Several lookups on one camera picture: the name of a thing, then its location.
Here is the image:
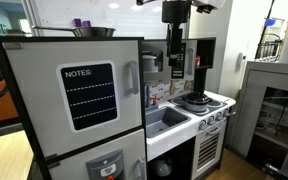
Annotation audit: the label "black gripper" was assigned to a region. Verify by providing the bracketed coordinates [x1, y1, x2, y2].
[162, 0, 191, 59]

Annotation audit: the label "white microwave cabinet door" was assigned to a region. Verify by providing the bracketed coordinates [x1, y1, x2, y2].
[142, 39, 197, 81]

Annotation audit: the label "grey pot on stove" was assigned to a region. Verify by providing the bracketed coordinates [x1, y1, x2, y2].
[182, 92, 211, 112]

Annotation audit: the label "white oven door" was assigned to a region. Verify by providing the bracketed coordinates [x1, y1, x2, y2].
[191, 121, 226, 180]

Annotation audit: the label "white fridge door lower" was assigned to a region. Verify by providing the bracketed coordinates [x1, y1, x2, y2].
[50, 129, 147, 180]

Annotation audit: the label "glass front cabinet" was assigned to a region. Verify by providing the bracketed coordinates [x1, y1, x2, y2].
[231, 62, 288, 169]

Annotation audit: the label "wooden toy spatula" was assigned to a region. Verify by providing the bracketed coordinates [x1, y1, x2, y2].
[184, 80, 191, 90]

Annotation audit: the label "wooden toy spoon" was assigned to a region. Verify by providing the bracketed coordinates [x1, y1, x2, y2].
[169, 80, 176, 95]

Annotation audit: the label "toy stove top burners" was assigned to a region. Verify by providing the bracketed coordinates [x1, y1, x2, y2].
[169, 94, 225, 116]

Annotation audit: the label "grey toy faucet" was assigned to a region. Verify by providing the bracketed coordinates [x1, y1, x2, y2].
[144, 82, 158, 109]

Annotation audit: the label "dark pan on top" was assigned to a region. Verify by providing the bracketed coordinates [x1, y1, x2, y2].
[34, 26, 115, 37]

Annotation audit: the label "grey toy sink basin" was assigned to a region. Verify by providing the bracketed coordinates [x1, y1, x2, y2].
[145, 107, 191, 138]

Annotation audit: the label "grey stove knob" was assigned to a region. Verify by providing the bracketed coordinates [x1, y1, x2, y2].
[208, 116, 216, 125]
[215, 112, 224, 121]
[198, 120, 207, 130]

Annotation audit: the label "grey kettle under sink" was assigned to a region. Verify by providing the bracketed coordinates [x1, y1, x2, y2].
[152, 158, 172, 177]

